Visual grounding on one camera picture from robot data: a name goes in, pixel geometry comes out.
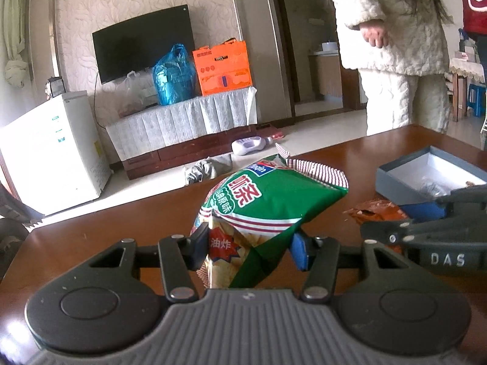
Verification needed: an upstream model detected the green chip bag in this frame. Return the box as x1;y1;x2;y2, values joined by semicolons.
193;145;349;288

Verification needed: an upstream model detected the white pajama person's hand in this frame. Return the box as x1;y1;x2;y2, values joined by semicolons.
359;20;390;49

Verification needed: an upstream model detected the white printed snack packet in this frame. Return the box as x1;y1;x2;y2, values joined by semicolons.
419;177;452;198

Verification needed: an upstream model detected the grey cardboard box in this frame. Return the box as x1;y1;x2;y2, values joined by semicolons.
375;146;486;205

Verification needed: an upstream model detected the orange snack packet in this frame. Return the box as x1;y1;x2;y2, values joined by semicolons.
344;200;408;225

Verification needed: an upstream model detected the grey rag on floor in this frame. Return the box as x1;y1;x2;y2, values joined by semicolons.
186;154;233;186

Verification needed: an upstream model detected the blue plastic stool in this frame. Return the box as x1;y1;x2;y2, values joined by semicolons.
467;83;486;117

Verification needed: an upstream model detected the dark wooden tv cabinet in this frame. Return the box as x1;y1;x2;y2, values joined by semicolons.
122;123;282;180

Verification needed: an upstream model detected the purple detergent bottle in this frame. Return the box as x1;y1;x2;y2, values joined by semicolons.
231;136;273;156

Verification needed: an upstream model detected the wooden side table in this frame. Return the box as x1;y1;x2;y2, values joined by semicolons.
449;58;485;122

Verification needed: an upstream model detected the white lace cloth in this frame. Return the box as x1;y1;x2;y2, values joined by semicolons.
107;86;258;162

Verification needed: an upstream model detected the white chest freezer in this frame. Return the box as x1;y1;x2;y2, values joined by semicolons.
1;91;111;215

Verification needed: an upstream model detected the clear plastic bag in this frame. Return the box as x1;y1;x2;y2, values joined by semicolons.
117;68;159;118

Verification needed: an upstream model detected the blue plastic bag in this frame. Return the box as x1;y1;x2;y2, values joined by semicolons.
153;44;196;106

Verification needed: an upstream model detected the person in white pajamas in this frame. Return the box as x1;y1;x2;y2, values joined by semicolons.
332;0;451;136

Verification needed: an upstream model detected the orange paper bag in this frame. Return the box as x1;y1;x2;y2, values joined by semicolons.
192;38;253;96

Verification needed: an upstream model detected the black television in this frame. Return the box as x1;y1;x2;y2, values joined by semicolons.
93;5;195;83

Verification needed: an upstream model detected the person in red jacket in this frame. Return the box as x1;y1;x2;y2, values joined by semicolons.
462;0;487;77

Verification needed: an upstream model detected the tied beige curtain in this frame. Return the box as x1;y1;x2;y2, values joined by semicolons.
1;0;28;89

